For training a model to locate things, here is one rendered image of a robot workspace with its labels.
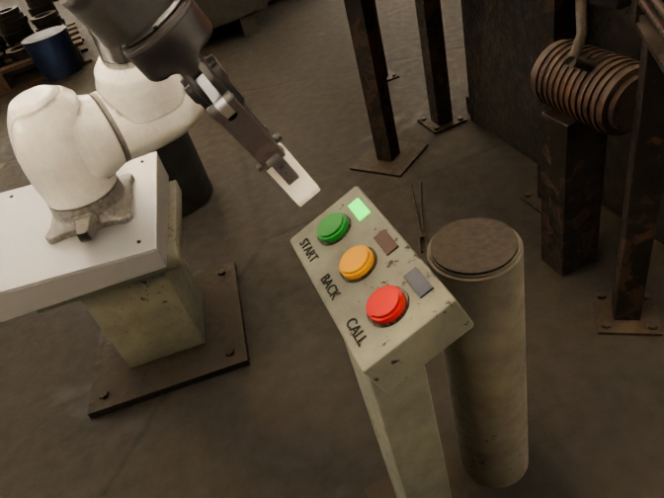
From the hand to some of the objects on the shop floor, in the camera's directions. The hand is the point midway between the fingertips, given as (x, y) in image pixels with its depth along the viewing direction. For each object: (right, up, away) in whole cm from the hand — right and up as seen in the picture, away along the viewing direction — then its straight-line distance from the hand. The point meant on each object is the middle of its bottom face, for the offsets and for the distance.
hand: (290, 175), depth 59 cm
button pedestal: (+21, -55, +37) cm, 70 cm away
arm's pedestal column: (-39, -31, +89) cm, 102 cm away
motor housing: (+64, -13, +73) cm, 98 cm away
